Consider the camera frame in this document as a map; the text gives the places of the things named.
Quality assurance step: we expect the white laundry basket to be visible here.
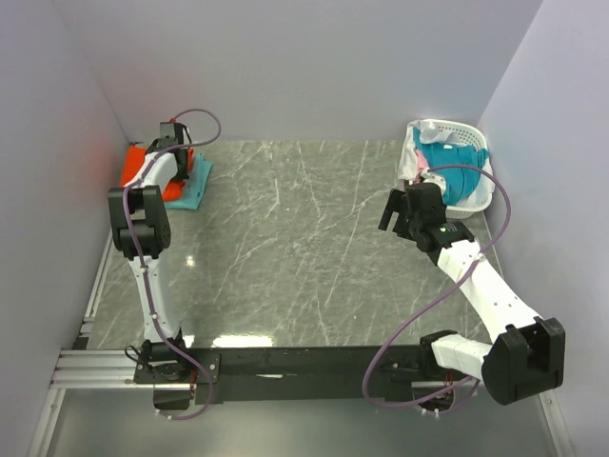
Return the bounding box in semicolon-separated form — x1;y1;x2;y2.
443;120;495;219

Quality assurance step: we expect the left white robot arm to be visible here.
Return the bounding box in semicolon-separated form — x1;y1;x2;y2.
108;119;193;352

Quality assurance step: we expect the black base beam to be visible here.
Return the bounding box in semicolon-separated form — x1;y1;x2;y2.
132;343;472;406

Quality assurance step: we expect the orange t shirt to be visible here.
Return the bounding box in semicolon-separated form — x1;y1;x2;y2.
120;145;195;203

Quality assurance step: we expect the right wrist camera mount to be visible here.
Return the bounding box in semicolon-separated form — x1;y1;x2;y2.
420;170;447;194

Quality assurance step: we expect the pink garment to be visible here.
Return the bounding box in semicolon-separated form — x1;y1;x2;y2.
413;149;429;184

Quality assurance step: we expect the folded teal t shirt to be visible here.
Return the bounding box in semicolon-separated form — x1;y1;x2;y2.
163;152;213;210

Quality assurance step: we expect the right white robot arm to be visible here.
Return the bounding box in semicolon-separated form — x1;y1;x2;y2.
379;183;566;406

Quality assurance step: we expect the white garment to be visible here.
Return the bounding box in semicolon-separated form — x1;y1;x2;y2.
397;119;451;186

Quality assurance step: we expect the blue garment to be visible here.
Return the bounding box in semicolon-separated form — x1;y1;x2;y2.
415;129;489;206

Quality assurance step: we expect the aluminium frame rail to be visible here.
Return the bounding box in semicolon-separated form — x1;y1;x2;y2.
26;142;144;457

